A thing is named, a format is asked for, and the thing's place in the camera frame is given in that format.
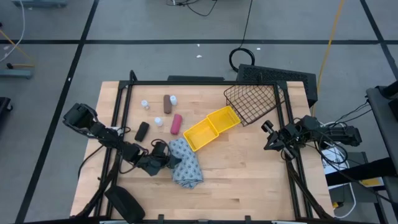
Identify black hanging coiled cable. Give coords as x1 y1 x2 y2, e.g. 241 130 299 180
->
229 0 256 72

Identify brown bandage roll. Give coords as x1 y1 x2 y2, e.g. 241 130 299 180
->
163 94 172 114

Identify white printed paper box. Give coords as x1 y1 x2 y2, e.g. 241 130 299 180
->
322 147 349 175

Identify white power cable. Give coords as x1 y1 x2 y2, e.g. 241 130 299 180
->
334 183 357 219

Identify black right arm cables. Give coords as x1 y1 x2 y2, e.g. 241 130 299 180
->
310 99 374 169

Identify yellow slotted plastic bin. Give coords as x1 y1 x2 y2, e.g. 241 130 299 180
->
206 105 242 134
182 117 220 152

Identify black cross beam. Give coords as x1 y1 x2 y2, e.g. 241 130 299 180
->
325 157 398 187

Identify dark wire basket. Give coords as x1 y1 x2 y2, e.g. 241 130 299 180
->
223 83 286 127

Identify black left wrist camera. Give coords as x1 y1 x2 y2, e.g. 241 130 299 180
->
151 141 169 156

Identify thick yellow cable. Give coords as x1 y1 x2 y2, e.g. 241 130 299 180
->
312 0 346 118

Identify thin yellow floor cable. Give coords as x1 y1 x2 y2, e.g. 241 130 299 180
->
0 29 35 68

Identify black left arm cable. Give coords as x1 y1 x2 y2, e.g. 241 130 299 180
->
77 144 108 180

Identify grey floor base bar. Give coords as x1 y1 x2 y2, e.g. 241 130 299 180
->
0 68 34 80
12 0 68 9

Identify patterned grey cloth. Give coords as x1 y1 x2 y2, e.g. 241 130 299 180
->
167 138 205 190

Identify black floor object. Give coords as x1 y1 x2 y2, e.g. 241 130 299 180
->
0 96 13 125

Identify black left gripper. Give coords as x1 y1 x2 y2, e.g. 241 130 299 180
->
138 154 183 177

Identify yellow tag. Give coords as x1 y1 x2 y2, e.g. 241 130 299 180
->
360 177 385 188

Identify black small block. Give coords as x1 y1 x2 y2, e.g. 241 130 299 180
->
134 121 150 142

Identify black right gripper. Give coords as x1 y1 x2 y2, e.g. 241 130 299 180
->
261 119 302 158

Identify black floor cable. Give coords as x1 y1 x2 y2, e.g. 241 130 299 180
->
166 0 218 17

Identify grey side desk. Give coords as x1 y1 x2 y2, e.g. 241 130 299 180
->
366 80 398 224

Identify black oval pad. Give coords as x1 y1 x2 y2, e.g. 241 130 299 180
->
104 185 146 224

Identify black metal table frame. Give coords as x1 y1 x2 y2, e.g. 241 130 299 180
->
74 70 335 224

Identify white floor cable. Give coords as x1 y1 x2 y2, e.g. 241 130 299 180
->
0 0 26 63

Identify pink bandage roll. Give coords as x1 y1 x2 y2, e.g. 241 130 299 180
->
170 113 183 135

